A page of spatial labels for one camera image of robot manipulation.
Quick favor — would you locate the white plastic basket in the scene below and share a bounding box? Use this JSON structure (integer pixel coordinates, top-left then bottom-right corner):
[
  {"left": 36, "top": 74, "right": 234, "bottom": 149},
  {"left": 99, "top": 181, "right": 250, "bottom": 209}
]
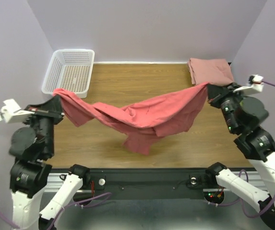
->
[{"left": 41, "top": 49, "right": 95, "bottom": 98}]

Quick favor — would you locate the red t shirt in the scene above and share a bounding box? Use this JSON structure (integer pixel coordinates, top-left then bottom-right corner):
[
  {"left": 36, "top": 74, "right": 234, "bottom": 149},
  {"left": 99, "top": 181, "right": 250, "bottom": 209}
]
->
[{"left": 53, "top": 83, "right": 207, "bottom": 155}]

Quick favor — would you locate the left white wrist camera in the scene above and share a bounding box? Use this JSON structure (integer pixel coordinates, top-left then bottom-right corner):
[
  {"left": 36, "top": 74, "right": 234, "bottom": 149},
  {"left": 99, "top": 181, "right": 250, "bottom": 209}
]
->
[{"left": 0, "top": 99, "right": 34, "bottom": 124}]

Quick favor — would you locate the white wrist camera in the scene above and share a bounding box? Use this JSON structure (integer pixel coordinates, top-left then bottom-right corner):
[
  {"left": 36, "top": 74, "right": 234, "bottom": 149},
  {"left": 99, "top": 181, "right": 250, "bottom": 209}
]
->
[
  {"left": 233, "top": 75, "right": 264, "bottom": 96},
  {"left": 0, "top": 99, "right": 34, "bottom": 124}
]

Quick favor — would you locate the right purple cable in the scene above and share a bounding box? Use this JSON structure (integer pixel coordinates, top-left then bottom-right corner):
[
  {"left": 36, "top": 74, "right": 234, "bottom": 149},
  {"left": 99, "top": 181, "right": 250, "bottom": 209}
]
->
[{"left": 208, "top": 80, "right": 275, "bottom": 220}]

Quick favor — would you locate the aluminium frame rail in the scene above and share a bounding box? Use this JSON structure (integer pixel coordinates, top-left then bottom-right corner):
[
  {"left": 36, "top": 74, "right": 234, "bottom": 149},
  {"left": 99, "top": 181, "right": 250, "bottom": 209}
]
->
[{"left": 41, "top": 98, "right": 272, "bottom": 199}]

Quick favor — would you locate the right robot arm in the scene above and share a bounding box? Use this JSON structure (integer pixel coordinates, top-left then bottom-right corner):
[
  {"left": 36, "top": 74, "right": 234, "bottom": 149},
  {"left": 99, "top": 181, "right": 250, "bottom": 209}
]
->
[{"left": 205, "top": 83, "right": 275, "bottom": 230}]

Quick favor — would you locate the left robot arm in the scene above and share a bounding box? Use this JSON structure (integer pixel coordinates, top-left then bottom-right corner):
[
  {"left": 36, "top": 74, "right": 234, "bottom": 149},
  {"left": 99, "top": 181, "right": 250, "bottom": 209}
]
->
[{"left": 5, "top": 95, "right": 90, "bottom": 230}]

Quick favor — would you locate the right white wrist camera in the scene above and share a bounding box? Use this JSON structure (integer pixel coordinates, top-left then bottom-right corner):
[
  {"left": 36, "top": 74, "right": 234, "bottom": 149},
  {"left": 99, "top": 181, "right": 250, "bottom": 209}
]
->
[{"left": 233, "top": 75, "right": 264, "bottom": 96}]

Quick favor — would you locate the pink folded shirt top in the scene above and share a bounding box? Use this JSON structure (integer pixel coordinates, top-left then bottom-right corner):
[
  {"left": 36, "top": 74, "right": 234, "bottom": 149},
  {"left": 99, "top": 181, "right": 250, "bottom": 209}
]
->
[{"left": 187, "top": 58, "right": 234, "bottom": 86}]

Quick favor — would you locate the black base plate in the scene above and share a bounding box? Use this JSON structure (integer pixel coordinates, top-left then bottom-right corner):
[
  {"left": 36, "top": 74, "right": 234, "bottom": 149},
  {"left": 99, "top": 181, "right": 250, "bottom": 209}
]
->
[{"left": 72, "top": 167, "right": 224, "bottom": 201}]

